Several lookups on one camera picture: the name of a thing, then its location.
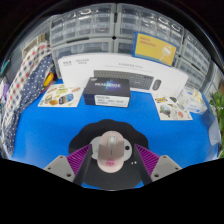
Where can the white plastic packet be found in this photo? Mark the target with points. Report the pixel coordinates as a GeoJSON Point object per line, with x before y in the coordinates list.
{"type": "Point", "coordinates": [191, 101]}

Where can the white woven basket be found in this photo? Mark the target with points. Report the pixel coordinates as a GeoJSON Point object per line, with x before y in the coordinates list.
{"type": "Point", "coordinates": [32, 45]}

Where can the blue box with yellow label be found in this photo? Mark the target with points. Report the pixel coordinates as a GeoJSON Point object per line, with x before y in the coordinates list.
{"type": "Point", "coordinates": [153, 48]}

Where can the colourful sticker sheet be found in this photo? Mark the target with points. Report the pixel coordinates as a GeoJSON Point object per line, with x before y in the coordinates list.
{"type": "Point", "coordinates": [171, 108]}
{"type": "Point", "coordinates": [60, 95]}

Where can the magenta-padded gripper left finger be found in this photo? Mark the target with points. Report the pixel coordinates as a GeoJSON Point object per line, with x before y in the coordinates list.
{"type": "Point", "coordinates": [60, 167]}

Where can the green potted plant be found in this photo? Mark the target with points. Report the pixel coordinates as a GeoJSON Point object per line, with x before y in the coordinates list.
{"type": "Point", "coordinates": [218, 113]}

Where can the yellow object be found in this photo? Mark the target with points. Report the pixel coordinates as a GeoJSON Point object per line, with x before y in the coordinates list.
{"type": "Point", "coordinates": [48, 79]}

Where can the beige computer mouse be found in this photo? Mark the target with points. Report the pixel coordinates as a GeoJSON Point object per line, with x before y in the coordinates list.
{"type": "Point", "coordinates": [111, 151]}

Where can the red blue checked cloth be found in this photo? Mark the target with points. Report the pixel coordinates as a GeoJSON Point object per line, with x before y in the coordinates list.
{"type": "Point", "coordinates": [23, 76]}

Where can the black mouse pad with eyes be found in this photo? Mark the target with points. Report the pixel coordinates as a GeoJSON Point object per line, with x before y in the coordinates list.
{"type": "Point", "coordinates": [83, 136]}

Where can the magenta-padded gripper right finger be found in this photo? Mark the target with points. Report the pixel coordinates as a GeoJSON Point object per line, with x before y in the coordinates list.
{"type": "Point", "coordinates": [163, 167]}

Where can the white keyboard box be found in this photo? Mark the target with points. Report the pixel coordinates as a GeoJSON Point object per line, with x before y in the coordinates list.
{"type": "Point", "coordinates": [80, 68]}

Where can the small black box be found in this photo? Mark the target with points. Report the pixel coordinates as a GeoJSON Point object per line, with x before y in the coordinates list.
{"type": "Point", "coordinates": [106, 91]}

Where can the navy polka-dot cloth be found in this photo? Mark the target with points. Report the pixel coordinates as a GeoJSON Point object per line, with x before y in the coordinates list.
{"type": "Point", "coordinates": [36, 83]}

